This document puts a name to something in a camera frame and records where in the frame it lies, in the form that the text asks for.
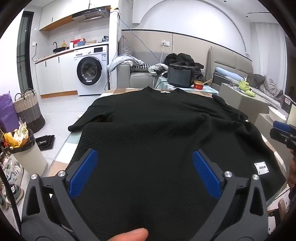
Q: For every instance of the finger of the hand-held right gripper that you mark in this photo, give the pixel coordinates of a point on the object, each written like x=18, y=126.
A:
x=278, y=135
x=281, y=126

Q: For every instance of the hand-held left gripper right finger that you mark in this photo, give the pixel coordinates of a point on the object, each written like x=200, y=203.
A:
x=205, y=173

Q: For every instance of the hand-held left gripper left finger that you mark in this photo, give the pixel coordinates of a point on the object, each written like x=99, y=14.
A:
x=83, y=173

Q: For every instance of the black knit sweater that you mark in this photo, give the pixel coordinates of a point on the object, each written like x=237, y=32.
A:
x=148, y=139

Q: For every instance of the grey clothes heap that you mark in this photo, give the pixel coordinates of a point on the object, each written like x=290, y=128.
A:
x=266, y=84

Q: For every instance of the black clothes pile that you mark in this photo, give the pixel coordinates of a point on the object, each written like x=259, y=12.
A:
x=182, y=58

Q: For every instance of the person's left hand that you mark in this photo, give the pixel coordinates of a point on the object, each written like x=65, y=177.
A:
x=129, y=235

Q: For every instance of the white basin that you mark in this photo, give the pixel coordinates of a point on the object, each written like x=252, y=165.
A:
x=277, y=113

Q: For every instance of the checkered tablecloth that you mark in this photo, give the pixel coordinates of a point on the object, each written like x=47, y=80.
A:
x=67, y=150

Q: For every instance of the beige side table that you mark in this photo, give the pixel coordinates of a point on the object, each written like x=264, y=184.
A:
x=242, y=104

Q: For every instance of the green toy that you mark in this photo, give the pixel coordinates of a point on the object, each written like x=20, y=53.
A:
x=245, y=85

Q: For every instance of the beige trash bin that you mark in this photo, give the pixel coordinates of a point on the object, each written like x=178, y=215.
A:
x=30, y=160

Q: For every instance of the white sneaker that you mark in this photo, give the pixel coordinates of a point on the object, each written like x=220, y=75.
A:
x=15, y=194
x=12, y=171

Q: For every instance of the blue pillow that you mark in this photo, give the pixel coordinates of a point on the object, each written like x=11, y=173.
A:
x=227, y=73

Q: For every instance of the grey daybed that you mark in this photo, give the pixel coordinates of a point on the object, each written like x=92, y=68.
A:
x=229, y=60

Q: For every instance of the woven laundry basket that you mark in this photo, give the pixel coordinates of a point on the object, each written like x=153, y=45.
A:
x=29, y=109

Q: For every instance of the wooden chopsticks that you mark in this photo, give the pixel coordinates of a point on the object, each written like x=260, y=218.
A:
x=207, y=81

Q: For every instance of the red bowl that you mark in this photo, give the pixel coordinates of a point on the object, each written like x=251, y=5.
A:
x=198, y=86

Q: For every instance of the purple bag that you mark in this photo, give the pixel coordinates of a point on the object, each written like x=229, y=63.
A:
x=8, y=113

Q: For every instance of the black cooking appliance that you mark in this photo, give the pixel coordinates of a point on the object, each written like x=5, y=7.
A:
x=180, y=75

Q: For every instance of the white washing machine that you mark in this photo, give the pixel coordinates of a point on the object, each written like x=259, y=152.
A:
x=90, y=69

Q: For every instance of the white base cabinet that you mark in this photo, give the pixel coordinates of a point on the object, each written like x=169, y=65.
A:
x=50, y=74

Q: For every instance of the grey sofa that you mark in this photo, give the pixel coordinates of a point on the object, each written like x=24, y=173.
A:
x=136, y=78

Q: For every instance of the white grey jacket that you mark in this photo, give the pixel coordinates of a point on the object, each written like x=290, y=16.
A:
x=157, y=68

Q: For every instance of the light grey blanket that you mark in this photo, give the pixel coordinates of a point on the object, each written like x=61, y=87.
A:
x=122, y=61

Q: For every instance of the red plastic basin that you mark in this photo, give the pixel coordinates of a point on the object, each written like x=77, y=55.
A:
x=77, y=42

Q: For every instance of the black kitchen faucet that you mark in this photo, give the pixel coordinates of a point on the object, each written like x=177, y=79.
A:
x=55, y=45

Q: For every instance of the grey cushion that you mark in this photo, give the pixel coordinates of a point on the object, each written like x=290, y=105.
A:
x=123, y=45

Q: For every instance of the dark glass door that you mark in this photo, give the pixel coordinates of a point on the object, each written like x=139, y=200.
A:
x=25, y=51

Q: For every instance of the steel range hood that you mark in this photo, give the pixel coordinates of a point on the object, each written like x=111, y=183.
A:
x=92, y=15

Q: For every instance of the white wall socket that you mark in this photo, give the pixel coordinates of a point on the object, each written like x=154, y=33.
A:
x=165, y=43

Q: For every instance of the white wall cabinet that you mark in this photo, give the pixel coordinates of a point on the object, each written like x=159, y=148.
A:
x=57, y=14

